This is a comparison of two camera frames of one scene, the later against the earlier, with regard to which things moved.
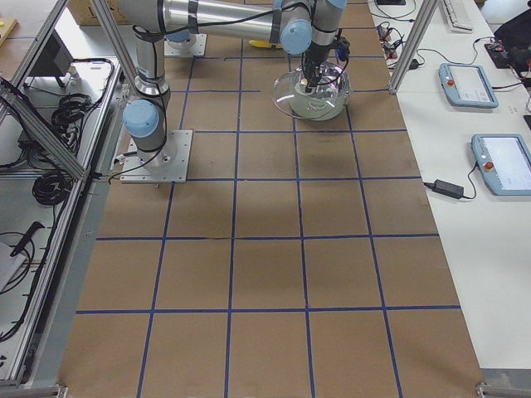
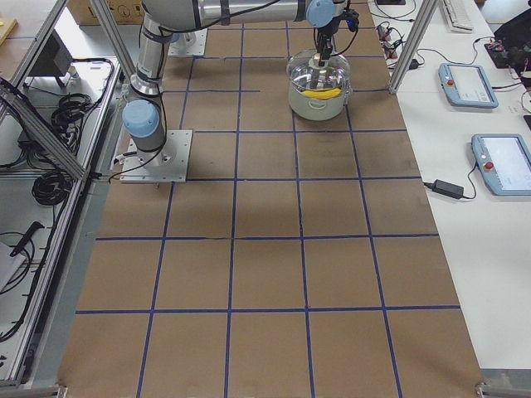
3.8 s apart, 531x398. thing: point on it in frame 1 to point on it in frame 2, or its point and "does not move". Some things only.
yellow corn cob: (265, 44) to (323, 93)
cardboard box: (84, 13) does not move
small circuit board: (384, 33) does not move
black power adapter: (446, 188) does not move
